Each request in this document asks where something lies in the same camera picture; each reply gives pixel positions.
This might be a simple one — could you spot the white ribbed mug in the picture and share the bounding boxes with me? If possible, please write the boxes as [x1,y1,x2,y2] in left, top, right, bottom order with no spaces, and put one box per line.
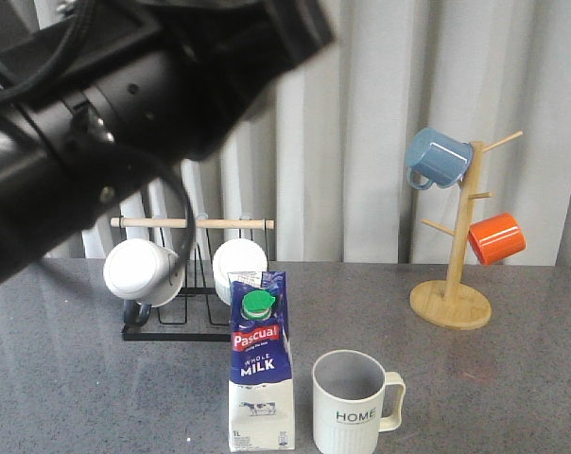
[213,238,268,306]

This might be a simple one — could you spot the orange enamel mug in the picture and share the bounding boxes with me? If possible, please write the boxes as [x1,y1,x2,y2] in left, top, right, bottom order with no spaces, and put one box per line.
[468,213,527,266]

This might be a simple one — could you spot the white smiley face mug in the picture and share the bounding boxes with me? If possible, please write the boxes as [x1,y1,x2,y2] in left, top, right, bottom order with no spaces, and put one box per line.
[103,238,185,307]

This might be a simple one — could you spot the blue white milk carton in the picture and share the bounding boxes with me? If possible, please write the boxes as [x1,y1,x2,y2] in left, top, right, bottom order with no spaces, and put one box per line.
[229,271,295,452]

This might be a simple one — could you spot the white HOME mug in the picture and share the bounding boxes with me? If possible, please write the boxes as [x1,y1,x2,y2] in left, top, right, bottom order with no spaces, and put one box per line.
[312,350,407,453]

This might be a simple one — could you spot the wooden mug tree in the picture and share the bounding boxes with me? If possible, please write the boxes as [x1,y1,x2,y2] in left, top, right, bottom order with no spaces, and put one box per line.
[409,131,523,330]

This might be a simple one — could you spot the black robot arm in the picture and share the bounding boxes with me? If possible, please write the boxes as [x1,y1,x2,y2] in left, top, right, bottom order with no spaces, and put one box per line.
[0,1,333,283]

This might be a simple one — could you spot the blue enamel mug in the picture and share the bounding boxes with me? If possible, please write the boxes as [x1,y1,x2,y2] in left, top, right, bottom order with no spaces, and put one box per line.
[405,128,474,190]

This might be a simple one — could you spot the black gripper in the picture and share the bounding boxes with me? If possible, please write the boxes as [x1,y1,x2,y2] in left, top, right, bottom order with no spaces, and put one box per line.
[83,1,333,164]

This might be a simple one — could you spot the grey pleated curtain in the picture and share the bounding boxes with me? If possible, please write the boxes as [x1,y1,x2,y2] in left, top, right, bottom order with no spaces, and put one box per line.
[0,0,571,267]

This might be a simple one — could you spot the black cable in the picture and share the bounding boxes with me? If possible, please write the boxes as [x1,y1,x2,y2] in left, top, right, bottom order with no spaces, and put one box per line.
[114,141,196,280]

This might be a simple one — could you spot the black wire mug rack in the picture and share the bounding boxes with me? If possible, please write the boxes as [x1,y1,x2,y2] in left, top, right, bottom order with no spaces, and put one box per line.
[111,217,275,342]

